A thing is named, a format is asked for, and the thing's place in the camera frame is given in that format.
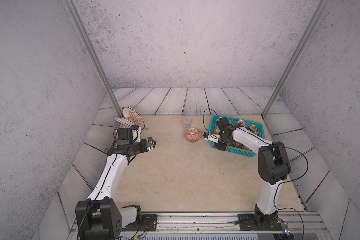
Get teal plastic basket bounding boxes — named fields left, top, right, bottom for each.
left=206, top=115, right=270, bottom=157

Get white monster energy can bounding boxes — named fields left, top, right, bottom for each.
left=237, top=119, right=246, bottom=127

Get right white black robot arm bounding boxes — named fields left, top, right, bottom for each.
left=204, top=117, right=291, bottom=228

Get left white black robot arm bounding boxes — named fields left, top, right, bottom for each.
left=75, top=125, right=156, bottom=240

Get orange soda can right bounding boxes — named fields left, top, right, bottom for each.
left=240, top=145, right=249, bottom=150

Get brown gold drink can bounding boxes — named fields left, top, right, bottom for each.
left=249, top=125, right=259, bottom=134

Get white flat plate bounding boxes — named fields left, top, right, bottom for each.
left=113, top=118, right=135, bottom=127

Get red patterned bowl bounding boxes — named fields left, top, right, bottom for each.
left=185, top=128, right=202, bottom=143

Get patterned upright plate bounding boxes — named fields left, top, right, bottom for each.
left=122, top=107, right=145, bottom=130

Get clear plastic cup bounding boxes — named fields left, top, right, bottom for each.
left=180, top=116, right=192, bottom=132

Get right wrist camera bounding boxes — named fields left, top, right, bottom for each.
left=203, top=132, right=220, bottom=143

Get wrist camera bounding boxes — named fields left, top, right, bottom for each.
left=203, top=132, right=220, bottom=143
left=131, top=125, right=142, bottom=143

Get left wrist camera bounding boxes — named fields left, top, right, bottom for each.
left=131, top=125, right=142, bottom=143

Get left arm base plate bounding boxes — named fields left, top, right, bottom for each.
left=122, top=214, right=158, bottom=232

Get aluminium mounting rail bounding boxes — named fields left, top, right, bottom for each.
left=119, top=212, right=332, bottom=240

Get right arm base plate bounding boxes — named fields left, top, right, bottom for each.
left=235, top=214, right=284, bottom=231

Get left aluminium frame post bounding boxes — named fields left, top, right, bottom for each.
left=63, top=0, right=123, bottom=117

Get aluminium frame post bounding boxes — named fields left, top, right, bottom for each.
left=261, top=0, right=330, bottom=119
left=63, top=0, right=123, bottom=117

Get right aluminium frame post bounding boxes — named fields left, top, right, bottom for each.
left=261, top=0, right=330, bottom=119

